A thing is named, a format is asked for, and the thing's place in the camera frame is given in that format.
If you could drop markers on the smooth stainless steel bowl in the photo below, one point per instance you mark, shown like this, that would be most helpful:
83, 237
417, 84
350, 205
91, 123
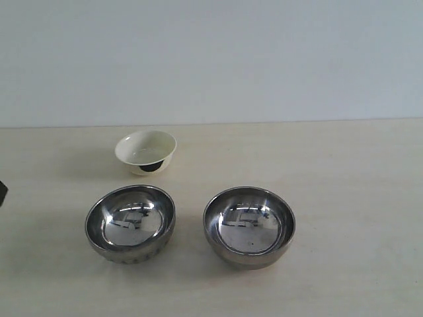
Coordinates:
248, 227

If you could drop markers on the dimpled stainless steel bowl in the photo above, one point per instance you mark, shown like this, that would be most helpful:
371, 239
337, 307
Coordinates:
131, 224

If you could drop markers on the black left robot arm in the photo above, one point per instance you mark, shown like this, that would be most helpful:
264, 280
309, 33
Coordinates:
3, 192

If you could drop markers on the white ceramic bowl black patch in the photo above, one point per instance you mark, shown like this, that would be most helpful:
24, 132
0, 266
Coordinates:
145, 153

